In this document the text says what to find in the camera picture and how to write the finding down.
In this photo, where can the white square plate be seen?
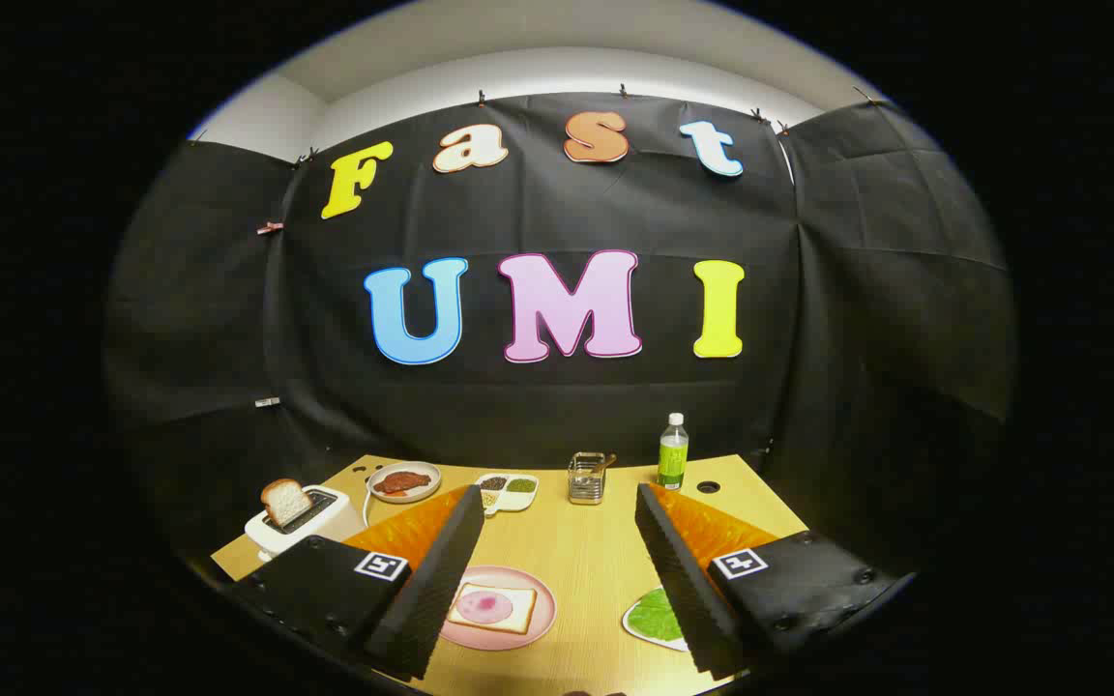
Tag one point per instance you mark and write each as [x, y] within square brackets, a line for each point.
[673, 646]

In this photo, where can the white divided dish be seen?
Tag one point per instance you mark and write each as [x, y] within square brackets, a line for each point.
[518, 501]

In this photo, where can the green beans pile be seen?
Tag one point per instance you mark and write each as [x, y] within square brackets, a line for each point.
[521, 484]

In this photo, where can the green lettuce leaf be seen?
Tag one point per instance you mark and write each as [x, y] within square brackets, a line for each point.
[656, 616]

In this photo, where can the pink round plate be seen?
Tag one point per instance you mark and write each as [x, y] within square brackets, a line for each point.
[540, 623]

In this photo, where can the toasted bread slice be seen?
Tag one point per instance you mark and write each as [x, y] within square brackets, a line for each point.
[284, 501]

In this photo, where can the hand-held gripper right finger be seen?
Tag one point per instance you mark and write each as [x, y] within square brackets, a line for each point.
[683, 580]

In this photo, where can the white bread slice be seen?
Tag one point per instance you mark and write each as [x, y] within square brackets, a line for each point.
[518, 619]

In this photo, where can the pink cloth clip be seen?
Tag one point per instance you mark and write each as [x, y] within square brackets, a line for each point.
[270, 228]

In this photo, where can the black backdrop cloth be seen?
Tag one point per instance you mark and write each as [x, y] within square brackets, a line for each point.
[567, 416]

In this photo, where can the green label bottle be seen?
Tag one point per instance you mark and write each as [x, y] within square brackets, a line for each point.
[673, 459]

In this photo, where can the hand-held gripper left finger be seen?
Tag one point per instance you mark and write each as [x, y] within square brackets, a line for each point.
[441, 580]

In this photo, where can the red meat slice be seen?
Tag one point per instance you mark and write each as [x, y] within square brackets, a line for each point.
[402, 481]

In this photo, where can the white round plate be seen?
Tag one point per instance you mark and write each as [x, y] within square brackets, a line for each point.
[426, 488]

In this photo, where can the pink ham slice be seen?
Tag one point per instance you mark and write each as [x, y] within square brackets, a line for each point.
[484, 606]

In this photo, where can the white toaster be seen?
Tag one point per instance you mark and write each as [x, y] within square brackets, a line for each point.
[325, 517]

